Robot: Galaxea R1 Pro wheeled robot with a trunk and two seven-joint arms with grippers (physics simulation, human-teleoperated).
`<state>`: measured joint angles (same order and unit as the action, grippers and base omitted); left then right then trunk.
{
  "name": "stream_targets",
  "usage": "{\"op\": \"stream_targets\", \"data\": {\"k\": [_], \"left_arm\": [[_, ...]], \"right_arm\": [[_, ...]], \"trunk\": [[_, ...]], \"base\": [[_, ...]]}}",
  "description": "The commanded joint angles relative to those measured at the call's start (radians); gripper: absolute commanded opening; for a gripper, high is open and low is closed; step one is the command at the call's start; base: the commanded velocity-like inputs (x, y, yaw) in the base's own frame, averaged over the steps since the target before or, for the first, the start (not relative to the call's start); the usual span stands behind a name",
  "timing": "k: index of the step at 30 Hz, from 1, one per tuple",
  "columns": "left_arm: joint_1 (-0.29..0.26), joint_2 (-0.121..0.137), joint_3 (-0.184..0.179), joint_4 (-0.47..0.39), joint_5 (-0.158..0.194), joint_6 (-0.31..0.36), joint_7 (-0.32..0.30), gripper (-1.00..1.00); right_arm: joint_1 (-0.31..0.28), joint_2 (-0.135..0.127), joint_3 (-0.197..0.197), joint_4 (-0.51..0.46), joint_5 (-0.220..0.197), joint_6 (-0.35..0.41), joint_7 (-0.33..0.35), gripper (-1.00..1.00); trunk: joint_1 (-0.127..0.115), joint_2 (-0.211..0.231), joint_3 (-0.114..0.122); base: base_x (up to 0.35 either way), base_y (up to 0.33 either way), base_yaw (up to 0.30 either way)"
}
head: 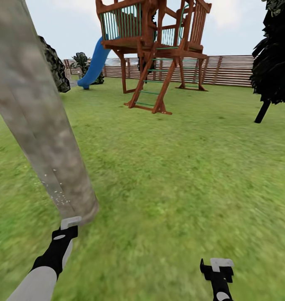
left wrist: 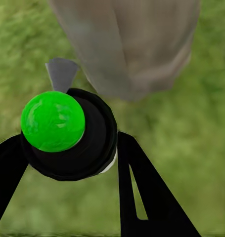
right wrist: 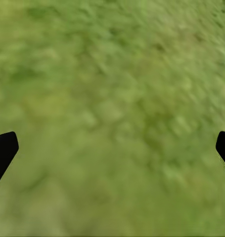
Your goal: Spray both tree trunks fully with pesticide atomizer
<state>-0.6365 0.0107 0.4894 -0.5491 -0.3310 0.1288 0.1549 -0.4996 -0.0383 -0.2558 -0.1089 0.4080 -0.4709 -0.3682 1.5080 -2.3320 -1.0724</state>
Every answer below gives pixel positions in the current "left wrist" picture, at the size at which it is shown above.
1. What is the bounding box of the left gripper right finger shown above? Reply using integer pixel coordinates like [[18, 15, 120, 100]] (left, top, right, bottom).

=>
[[117, 131, 201, 237]]

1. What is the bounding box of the pesticide atomizer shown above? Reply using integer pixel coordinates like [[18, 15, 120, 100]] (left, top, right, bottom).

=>
[[20, 58, 118, 181]]

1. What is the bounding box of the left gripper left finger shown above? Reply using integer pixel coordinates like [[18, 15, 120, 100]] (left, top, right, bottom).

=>
[[0, 135, 29, 220]]

